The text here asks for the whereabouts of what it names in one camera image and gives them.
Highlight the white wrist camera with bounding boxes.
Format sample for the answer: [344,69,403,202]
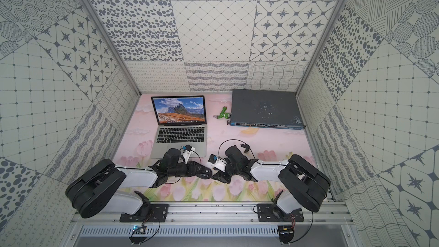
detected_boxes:
[181,145,195,164]
[208,154,227,172]

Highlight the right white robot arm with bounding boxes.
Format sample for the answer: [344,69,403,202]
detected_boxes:
[209,145,330,214]

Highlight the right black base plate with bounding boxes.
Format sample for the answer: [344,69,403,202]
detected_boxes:
[256,204,304,223]

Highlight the green connector plug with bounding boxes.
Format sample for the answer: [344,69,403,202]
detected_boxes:
[213,106,231,120]

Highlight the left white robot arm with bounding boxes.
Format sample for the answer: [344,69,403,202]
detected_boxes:
[65,145,213,220]

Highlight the grey network switch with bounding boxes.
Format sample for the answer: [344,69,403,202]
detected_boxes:
[229,89,306,130]

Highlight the silver laptop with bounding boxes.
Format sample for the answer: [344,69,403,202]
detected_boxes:
[150,95,208,159]

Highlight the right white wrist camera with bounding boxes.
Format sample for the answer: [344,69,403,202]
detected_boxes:
[208,154,227,172]

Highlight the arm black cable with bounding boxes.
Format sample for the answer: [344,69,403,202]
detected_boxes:
[218,138,314,244]
[150,149,203,185]

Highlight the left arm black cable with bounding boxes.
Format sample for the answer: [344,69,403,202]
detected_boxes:
[150,149,203,185]

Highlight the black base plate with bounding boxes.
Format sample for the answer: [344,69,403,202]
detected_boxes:
[256,204,304,223]
[120,204,169,223]

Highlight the aluminium mounting rail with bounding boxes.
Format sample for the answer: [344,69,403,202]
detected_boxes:
[70,202,353,239]

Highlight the black wireless mouse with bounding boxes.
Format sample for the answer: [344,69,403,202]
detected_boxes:
[199,165,213,180]

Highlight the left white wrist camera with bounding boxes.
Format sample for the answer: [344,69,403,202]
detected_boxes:
[181,145,195,164]

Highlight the pink floral table mat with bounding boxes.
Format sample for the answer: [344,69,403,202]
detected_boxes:
[113,93,316,202]

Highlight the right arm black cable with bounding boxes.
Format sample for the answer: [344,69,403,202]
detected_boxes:
[218,138,314,244]

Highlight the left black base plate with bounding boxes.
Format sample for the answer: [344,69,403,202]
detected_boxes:
[120,204,169,223]

